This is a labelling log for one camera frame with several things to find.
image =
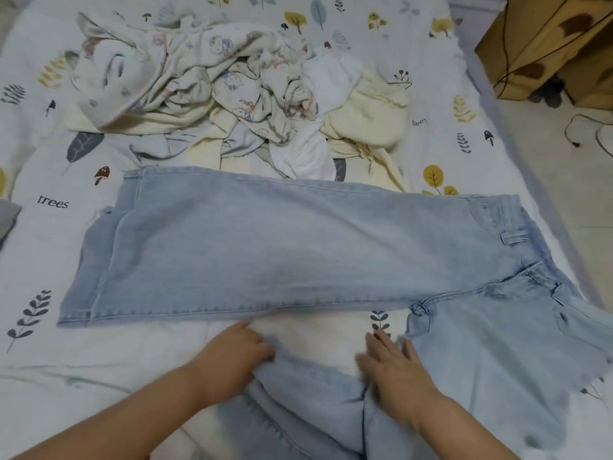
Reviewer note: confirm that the wooden dressing table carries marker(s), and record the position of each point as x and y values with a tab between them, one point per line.
546	43

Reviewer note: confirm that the person's left hand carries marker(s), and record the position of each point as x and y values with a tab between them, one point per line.
230	364

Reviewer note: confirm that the light blue denim jeans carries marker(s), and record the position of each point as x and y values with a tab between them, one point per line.
287	244

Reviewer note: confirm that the bed with leaf print bedding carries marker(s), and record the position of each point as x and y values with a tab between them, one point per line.
48	158

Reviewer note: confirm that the person's left forearm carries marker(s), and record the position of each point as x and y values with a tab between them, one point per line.
115	426

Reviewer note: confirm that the dark shoe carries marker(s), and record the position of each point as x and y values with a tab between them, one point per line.
542	94
557	91

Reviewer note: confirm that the person's right hand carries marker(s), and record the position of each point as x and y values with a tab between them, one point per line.
402	383

